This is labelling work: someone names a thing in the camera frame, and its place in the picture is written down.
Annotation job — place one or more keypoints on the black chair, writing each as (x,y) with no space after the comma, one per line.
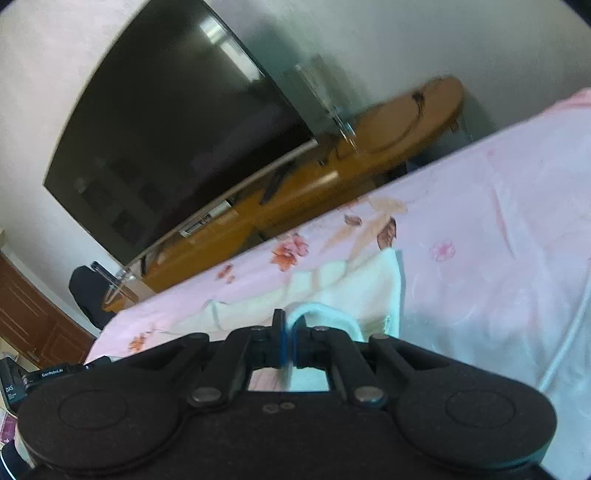
(85,295)

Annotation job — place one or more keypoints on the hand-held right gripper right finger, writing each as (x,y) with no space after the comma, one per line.
(296,355)

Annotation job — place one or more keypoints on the black remote control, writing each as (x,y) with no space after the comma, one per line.
(273,183)

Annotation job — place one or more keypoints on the pink floral bed sheet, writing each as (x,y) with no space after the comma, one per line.
(485,207)

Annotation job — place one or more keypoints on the black curved television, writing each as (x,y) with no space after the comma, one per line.
(161,138)

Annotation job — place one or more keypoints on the white knit sweater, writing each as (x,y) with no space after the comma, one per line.
(360,286)

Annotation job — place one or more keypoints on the glass table lamp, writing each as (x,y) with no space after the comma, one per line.
(318,87)

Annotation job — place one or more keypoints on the silver set-top box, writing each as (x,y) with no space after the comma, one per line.
(203,222)

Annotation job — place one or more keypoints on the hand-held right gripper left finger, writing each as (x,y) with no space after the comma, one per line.
(279,353)

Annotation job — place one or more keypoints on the wooden television stand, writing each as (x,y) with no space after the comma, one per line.
(314,184)

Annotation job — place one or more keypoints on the brown wooden cabinet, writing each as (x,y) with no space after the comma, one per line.
(27,314)

